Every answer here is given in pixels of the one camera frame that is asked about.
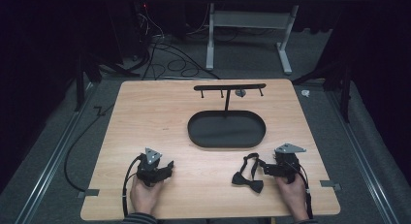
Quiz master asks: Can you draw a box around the long black floor cable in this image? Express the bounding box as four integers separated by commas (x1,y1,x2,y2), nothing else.
63,102,116,193

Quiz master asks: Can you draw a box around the grey metal table frame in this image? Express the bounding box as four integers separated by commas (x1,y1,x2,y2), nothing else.
205,3,300,76

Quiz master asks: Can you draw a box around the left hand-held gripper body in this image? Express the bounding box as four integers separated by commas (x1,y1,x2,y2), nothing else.
136,147,167,188

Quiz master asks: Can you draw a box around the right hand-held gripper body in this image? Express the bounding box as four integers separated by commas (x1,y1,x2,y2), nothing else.
270,143,307,185

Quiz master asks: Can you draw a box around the person's left hand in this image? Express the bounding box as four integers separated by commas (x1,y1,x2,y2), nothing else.
129,176,165,216

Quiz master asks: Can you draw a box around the metal floor rail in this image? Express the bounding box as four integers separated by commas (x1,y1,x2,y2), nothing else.
14,81,96,224
324,87,400,224

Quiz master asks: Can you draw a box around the tangle of black floor cables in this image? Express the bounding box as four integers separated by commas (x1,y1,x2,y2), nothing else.
130,4,222,80

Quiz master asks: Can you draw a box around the person's right hand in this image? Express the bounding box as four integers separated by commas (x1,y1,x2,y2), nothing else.
275,174,310,223

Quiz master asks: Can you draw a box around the black metal stand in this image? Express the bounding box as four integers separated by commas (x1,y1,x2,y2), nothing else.
73,50,142,112

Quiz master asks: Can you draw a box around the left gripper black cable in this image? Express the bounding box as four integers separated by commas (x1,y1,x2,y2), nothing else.
121,153,143,218

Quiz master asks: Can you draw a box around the grey tape strip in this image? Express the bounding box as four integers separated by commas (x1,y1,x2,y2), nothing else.
319,179,342,192
77,188,101,199

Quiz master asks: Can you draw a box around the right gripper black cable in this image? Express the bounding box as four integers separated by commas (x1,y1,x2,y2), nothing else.
284,160,315,220

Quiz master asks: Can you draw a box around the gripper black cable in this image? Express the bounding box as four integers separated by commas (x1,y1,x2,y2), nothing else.
121,153,143,218
284,160,315,220

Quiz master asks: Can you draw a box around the black bow tie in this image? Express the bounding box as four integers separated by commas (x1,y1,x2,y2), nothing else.
231,152,265,195

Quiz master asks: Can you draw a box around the black hook stand with tray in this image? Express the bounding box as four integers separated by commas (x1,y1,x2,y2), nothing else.
186,82,268,150

